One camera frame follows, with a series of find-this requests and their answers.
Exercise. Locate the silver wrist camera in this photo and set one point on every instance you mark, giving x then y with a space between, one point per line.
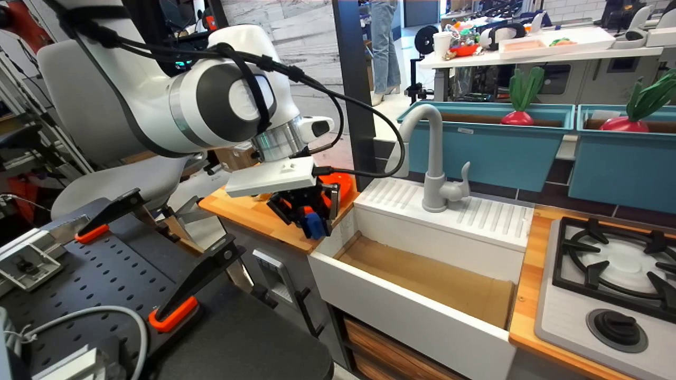
270 176

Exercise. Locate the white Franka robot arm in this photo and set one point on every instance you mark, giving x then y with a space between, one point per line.
203 97

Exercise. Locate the black perforated robot table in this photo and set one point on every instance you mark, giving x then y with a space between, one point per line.
92 282

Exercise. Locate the black orange clamp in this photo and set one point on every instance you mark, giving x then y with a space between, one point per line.
190 282
106 218

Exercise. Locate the white tray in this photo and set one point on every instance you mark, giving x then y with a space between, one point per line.
563 38

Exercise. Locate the red toy radish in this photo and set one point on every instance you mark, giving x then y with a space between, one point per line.
525 88
646 97

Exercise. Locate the red bowl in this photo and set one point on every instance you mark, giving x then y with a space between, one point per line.
466 52

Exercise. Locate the grey toy faucet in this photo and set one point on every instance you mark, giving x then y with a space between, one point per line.
433 161

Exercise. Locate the white toy sink basin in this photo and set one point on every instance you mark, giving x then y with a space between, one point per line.
415 330

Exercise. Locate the black frame post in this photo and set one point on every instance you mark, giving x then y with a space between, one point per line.
352 70

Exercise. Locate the white desk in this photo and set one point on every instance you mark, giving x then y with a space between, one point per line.
534 56

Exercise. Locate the teal planter box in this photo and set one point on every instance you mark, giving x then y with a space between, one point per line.
493 154
619 176

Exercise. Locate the black equipment stand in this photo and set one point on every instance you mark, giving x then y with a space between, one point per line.
425 41

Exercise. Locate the white cup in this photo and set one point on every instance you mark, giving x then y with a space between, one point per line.
441 44

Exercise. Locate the metal mounting bracket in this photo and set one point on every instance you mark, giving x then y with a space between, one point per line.
27 267

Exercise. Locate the grey wood-look back panel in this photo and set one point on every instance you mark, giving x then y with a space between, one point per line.
309 28

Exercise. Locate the standing person in jeans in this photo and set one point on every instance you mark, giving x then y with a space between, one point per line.
384 50

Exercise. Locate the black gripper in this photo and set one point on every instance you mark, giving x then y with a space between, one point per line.
303 195

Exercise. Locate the grey toy stove top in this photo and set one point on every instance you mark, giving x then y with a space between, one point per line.
563 330

